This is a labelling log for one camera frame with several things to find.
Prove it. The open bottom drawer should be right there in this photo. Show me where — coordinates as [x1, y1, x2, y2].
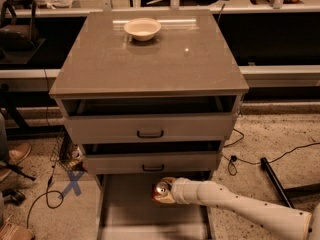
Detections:
[97, 173, 215, 240]

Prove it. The tan shoe upper left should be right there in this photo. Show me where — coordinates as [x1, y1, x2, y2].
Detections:
[0, 143, 31, 181]

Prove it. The tan shoe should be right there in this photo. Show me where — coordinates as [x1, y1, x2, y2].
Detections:
[0, 220, 34, 240]
[0, 143, 31, 181]

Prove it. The black cable on right floor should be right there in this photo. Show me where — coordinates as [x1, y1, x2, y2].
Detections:
[221, 128, 320, 177]

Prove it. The drawer with black handle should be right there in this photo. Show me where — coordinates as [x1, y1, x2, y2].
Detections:
[64, 113, 236, 144]
[84, 152, 221, 175]

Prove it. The black chair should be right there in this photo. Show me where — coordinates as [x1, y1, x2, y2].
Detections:
[0, 0, 45, 64]

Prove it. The red coke can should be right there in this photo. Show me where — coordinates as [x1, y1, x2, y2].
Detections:
[152, 181, 171, 201]

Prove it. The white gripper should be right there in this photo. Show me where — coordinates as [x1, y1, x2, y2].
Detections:
[155, 177, 200, 205]

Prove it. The top drawer with black handle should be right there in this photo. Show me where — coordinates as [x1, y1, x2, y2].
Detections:
[64, 113, 236, 144]

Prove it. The grey drawer cabinet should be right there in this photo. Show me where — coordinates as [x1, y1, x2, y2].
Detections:
[48, 9, 250, 240]

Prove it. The black cable on left floor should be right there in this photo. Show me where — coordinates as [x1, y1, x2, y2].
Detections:
[25, 165, 65, 230]

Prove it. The black tool on floor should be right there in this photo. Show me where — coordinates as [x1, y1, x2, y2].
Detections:
[2, 189, 26, 206]

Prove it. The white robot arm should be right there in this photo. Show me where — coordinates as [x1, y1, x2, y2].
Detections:
[152, 177, 320, 240]

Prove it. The black cable on floor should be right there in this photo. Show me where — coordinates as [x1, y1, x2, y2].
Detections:
[221, 128, 320, 177]
[25, 165, 65, 230]

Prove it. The wire mesh basket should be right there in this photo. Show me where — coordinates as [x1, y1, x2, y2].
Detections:
[50, 130, 84, 171]

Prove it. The middle drawer with black handle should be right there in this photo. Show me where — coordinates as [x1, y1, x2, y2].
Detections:
[84, 152, 221, 175]

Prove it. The white paper bowl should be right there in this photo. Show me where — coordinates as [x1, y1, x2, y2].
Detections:
[124, 18, 161, 42]

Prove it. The black metal stand leg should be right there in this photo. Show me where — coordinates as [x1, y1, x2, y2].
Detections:
[260, 157, 320, 208]

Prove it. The tan shoe lower left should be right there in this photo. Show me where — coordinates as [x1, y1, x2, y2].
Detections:
[0, 220, 34, 240]

